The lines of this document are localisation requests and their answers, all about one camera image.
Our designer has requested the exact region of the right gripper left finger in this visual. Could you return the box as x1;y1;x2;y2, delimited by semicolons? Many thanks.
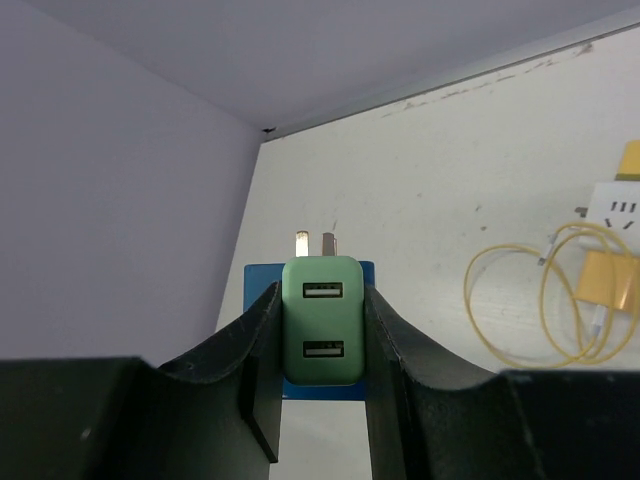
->
1;284;281;479

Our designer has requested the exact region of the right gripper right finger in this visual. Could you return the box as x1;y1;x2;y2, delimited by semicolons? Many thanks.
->
364;287;639;479

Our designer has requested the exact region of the dark blue cube socket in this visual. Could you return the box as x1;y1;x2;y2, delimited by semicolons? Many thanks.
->
243;231;375;401

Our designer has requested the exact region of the mint green USB charger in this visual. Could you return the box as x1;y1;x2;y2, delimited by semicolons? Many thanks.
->
282;256;365;387

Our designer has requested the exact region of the white cube socket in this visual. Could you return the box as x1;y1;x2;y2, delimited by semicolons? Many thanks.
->
582;181;639;255

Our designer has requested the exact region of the yellow top plug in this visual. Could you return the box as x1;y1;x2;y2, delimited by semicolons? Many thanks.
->
615;140;640;182

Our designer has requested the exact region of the yellow USB charger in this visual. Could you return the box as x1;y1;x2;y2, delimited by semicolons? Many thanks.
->
574;251;639;314

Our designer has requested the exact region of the yellow charging cable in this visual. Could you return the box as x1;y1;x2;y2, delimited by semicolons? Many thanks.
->
463;221;640;371

